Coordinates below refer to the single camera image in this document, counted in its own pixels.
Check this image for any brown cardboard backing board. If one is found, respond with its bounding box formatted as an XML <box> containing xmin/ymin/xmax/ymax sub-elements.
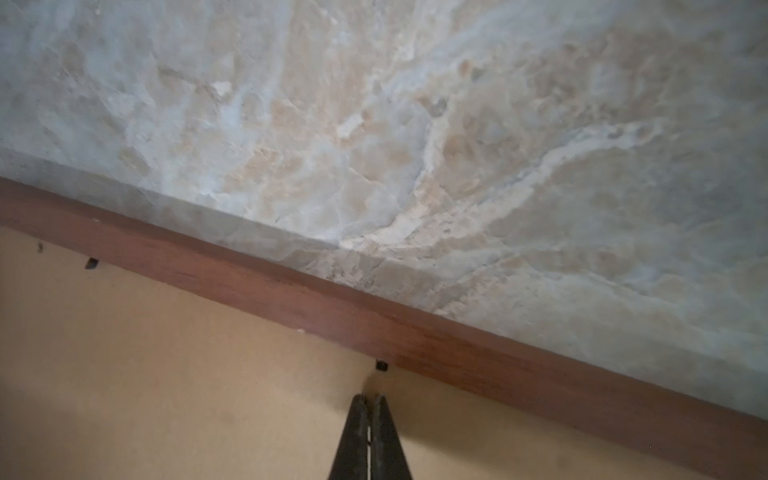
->
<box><xmin>1</xmin><ymin>229</ymin><xmax>692</xmax><ymax>479</ymax></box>

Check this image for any brown wooden picture frame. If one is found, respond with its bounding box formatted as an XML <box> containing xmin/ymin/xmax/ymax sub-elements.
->
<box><xmin>1</xmin><ymin>179</ymin><xmax>767</xmax><ymax>479</ymax></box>

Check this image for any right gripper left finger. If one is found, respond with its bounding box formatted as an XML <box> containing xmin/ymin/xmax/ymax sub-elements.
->
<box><xmin>328</xmin><ymin>394</ymin><xmax>370</xmax><ymax>480</ymax></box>

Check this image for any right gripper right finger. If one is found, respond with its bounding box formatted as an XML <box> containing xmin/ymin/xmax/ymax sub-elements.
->
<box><xmin>370</xmin><ymin>395</ymin><xmax>413</xmax><ymax>480</ymax></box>

